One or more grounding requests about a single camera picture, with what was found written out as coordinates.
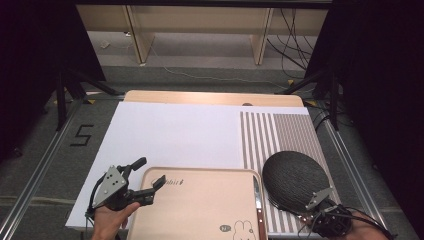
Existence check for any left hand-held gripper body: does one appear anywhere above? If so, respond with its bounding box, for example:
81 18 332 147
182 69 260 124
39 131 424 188
92 165 133 212

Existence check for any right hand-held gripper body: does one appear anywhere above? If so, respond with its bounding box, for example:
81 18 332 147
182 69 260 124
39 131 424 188
305 186 354 239

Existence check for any black round textured plate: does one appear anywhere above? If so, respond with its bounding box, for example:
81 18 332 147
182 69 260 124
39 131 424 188
261 150 333 217

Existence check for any beige tray with rabbit print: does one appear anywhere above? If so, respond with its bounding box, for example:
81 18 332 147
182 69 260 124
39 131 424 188
126 166 270 240

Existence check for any knife with brown handle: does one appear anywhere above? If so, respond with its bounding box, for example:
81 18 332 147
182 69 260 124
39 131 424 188
252 175 269 240

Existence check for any person's left hand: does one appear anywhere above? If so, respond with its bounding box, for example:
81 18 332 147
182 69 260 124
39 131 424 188
90 201 142 240

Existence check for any person's right hand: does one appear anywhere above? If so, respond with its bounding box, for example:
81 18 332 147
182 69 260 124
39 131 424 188
339 218 390 240

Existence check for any white sheet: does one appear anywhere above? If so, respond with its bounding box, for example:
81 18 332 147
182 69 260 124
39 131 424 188
65 101 310 232

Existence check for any black metal stand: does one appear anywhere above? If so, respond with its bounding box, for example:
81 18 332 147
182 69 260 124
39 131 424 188
275 69 340 132
54 67 125 132

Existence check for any striped brown white placemat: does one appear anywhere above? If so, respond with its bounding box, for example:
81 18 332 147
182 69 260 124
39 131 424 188
239 111 355 239

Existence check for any black curtain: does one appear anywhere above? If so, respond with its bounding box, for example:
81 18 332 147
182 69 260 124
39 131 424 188
304 0 424 231
0 0 107 161

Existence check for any beige desk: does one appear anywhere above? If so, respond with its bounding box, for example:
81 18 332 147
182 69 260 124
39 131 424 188
76 4 330 66

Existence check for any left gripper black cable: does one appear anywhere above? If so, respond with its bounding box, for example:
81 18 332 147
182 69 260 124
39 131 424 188
84 174 113 240

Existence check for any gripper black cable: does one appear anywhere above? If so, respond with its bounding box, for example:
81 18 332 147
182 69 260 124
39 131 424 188
297 205 399 240
84 174 113 240

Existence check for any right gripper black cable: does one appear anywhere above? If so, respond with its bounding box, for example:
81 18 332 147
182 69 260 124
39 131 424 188
297 205 399 240

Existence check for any aluminium rail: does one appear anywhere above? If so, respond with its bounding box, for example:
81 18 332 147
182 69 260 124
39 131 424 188
323 118 395 240
0 98 85 240

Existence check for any white floor cable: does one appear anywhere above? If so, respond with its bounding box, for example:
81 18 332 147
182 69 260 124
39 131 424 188
145 31 289 92

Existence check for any black cable bundle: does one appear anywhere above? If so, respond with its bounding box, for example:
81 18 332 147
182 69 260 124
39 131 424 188
265 8 316 80

